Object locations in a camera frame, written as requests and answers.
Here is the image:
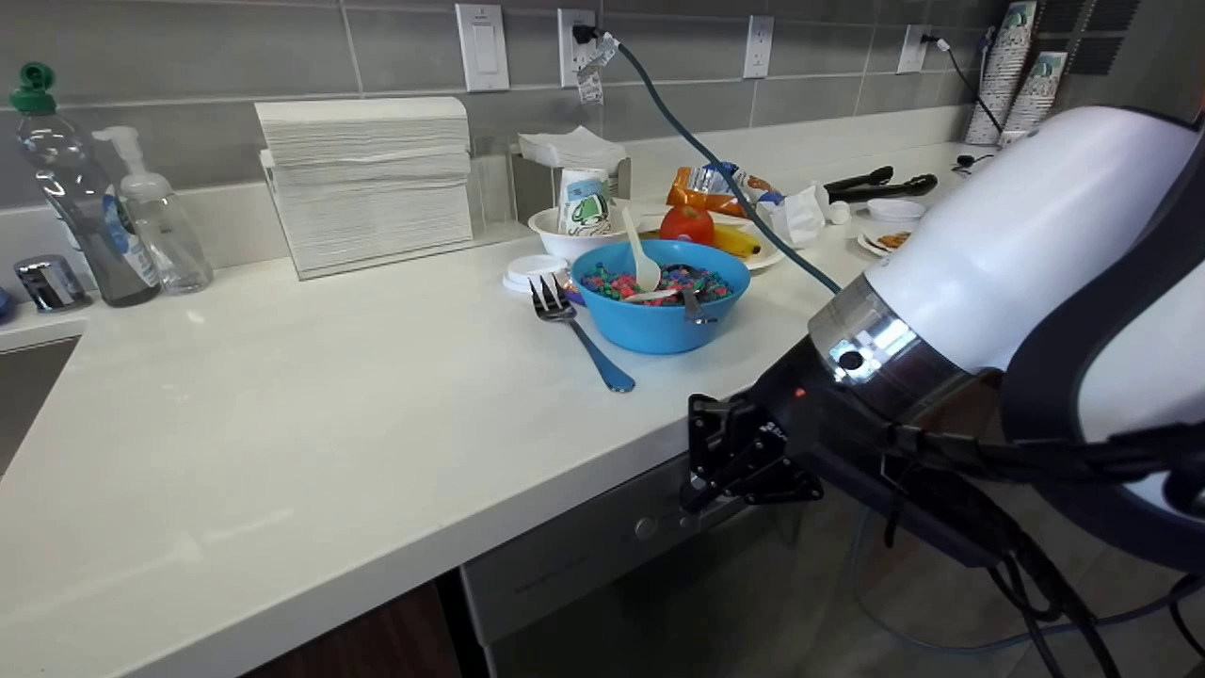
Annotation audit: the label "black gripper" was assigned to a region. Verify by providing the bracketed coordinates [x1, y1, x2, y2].
[678, 341, 956, 514]

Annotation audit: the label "stainless steel dishwasher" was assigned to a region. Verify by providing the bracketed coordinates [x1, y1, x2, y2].
[455, 447, 880, 678]

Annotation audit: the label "blue plastic bowl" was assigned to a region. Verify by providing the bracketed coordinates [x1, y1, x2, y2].
[568, 239, 752, 363]

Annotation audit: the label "blue plastic fork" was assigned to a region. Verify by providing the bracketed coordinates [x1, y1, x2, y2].
[525, 277, 640, 398]

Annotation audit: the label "colourful pieces in bowl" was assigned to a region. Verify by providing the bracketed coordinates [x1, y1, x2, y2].
[581, 260, 735, 314]

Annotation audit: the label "white plate under fruit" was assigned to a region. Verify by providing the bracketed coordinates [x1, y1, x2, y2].
[701, 210, 786, 277]

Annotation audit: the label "white plastic spoon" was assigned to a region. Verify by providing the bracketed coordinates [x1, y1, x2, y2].
[618, 203, 668, 298]

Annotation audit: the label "yellow banana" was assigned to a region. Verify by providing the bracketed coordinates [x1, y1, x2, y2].
[707, 214, 770, 263]

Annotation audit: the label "red tomato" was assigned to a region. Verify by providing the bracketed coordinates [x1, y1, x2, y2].
[654, 203, 720, 248]

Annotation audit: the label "white wrapped packet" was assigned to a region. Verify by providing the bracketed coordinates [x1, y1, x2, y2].
[763, 184, 838, 248]

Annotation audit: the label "white plate with food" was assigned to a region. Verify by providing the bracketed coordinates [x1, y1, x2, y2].
[856, 224, 920, 263]

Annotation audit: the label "orange snack bag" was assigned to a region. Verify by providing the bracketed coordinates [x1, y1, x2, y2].
[663, 162, 758, 220]

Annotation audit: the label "white plastic lid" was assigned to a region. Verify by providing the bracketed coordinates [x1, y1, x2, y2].
[497, 251, 576, 303]

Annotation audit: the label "small white bowl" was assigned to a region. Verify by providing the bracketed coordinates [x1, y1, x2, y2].
[525, 203, 634, 263]

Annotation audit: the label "small paper cup green print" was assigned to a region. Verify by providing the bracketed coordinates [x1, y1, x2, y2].
[555, 167, 618, 239]

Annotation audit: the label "white paper cup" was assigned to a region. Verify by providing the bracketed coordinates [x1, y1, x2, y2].
[507, 126, 634, 224]

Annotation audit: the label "narrow dark wood cabinet door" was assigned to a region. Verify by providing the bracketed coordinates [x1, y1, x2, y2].
[249, 575, 486, 678]

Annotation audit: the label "white paper towel stack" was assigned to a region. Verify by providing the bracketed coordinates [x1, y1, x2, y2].
[254, 95, 479, 284]

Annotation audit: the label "tall paper cup sleeve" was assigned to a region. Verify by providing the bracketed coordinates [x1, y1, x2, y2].
[959, 0, 1043, 147]

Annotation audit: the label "clear pump soap dispenser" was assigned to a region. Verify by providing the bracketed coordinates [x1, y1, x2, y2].
[89, 126, 216, 298]

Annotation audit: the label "clear dish soap bottle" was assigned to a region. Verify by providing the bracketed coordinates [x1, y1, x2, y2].
[7, 61, 163, 314]

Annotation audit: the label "kitchen sink basin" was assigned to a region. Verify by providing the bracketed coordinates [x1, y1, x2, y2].
[0, 334, 82, 480]

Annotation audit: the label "blue cable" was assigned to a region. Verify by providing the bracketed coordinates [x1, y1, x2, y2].
[568, 22, 1191, 656]

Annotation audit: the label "white wall outlet plate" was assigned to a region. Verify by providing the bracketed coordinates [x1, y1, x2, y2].
[740, 13, 775, 82]
[555, 9, 603, 92]
[894, 20, 935, 77]

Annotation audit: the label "thin black power cable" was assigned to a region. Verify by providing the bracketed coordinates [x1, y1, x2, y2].
[920, 29, 1011, 137]

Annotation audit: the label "white light switch plate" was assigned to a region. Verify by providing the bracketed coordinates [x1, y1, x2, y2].
[451, 0, 514, 95]

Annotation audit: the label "chrome faucet handle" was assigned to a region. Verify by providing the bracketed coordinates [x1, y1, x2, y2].
[12, 251, 99, 316]

